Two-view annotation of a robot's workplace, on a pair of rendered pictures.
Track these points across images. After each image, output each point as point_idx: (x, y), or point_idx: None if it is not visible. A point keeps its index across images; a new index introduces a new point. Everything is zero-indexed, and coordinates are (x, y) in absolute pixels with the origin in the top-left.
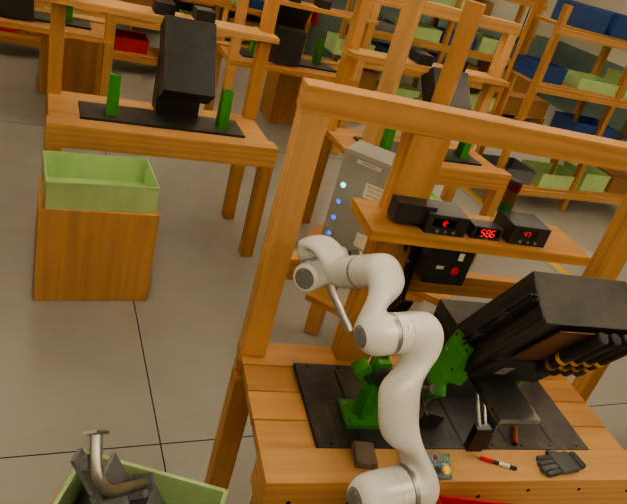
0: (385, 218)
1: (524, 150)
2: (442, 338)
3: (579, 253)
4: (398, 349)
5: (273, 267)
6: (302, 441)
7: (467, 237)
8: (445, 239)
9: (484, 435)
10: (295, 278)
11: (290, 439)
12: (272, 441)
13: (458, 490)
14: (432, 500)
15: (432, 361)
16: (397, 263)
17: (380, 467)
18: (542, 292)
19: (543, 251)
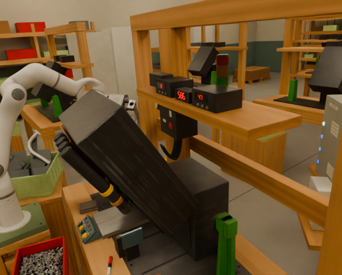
0: None
1: (204, 21)
2: (6, 93)
3: (245, 125)
4: (1, 94)
5: (141, 116)
6: (95, 192)
7: (174, 99)
8: (157, 96)
9: (115, 241)
10: None
11: (95, 189)
12: (91, 185)
13: (85, 258)
14: None
15: (0, 102)
16: (30, 64)
17: (83, 215)
18: (78, 100)
19: (207, 114)
